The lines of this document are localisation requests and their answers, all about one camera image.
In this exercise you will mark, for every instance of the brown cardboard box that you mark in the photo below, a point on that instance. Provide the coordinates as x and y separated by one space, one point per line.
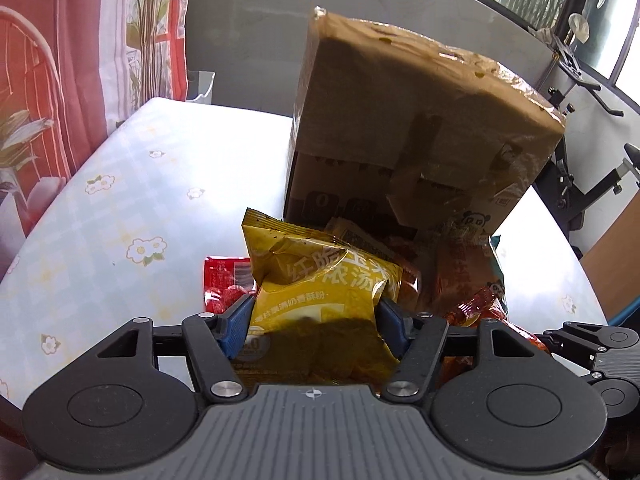
425 120

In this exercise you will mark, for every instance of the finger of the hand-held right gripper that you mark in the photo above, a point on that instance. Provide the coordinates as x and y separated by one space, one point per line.
580 336

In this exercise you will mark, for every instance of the yellow snack bag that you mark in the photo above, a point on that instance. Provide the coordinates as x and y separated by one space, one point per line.
320 285

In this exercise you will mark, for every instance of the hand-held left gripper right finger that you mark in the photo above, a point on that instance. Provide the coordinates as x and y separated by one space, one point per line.
392 327

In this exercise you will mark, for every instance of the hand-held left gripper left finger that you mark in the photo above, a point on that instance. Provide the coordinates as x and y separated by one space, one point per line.
239 322

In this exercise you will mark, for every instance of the black exercise bike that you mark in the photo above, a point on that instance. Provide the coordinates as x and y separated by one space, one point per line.
580 170

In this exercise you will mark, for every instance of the red floral curtain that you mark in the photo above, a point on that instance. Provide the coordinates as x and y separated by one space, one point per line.
65 85

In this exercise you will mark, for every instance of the glossy red snack packet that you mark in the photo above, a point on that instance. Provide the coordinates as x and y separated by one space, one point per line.
520 332

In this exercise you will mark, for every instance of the orange red crinkled packet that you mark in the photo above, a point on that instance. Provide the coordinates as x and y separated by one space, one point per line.
470 307

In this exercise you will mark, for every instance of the wooden board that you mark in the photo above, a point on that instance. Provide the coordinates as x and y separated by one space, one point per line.
612 270

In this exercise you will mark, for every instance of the floral tablecloth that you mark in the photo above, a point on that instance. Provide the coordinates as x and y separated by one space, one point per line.
150 200

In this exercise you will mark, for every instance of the teal edged snack packet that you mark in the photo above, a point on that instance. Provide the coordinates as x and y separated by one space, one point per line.
497 270

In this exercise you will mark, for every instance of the brown orange snack packet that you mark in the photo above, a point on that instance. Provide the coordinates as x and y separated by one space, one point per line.
457 270

